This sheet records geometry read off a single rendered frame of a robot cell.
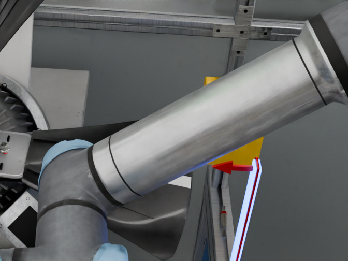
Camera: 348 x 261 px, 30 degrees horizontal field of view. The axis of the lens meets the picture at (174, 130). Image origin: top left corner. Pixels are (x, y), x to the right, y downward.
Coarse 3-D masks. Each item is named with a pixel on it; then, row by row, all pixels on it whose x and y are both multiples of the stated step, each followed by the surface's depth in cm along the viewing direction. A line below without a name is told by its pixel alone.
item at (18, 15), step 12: (0, 0) 86; (12, 0) 85; (24, 0) 84; (36, 0) 83; (0, 12) 85; (12, 12) 84; (24, 12) 83; (0, 24) 85; (12, 24) 84; (0, 36) 84; (12, 36) 84; (0, 48) 84
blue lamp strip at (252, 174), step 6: (252, 162) 92; (252, 174) 91; (252, 180) 91; (252, 186) 92; (246, 192) 95; (246, 198) 95; (246, 204) 95; (246, 210) 95; (240, 216) 99; (240, 222) 99; (240, 228) 98; (240, 234) 99; (234, 246) 103; (234, 252) 103; (234, 258) 102
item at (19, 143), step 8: (0, 136) 91; (16, 136) 91; (24, 136) 92; (8, 144) 90; (16, 144) 90; (24, 144) 90; (0, 152) 88; (8, 152) 88; (16, 152) 89; (24, 152) 89; (0, 160) 87; (8, 160) 87; (16, 160) 88; (24, 160) 88; (8, 168) 86; (16, 168) 87; (0, 176) 85; (8, 176) 85; (16, 176) 85
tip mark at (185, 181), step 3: (180, 177) 91; (183, 177) 91; (186, 177) 91; (189, 177) 91; (174, 180) 90; (177, 180) 90; (180, 180) 91; (183, 180) 91; (186, 180) 91; (189, 180) 91; (168, 183) 90; (171, 183) 90; (174, 183) 90; (177, 183) 90; (180, 183) 90; (183, 183) 90; (186, 183) 91; (189, 183) 91; (186, 186) 90; (189, 186) 90
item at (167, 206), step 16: (64, 128) 94; (80, 128) 94; (96, 128) 94; (112, 128) 94; (32, 144) 90; (48, 144) 90; (32, 160) 88; (32, 176) 86; (192, 176) 92; (160, 192) 89; (176, 192) 90; (128, 208) 86; (144, 208) 87; (160, 208) 88; (176, 208) 88; (112, 224) 85; (128, 224) 85; (144, 224) 86; (160, 224) 87; (176, 224) 87; (128, 240) 85; (144, 240) 85; (160, 240) 86; (176, 240) 87; (160, 256) 85
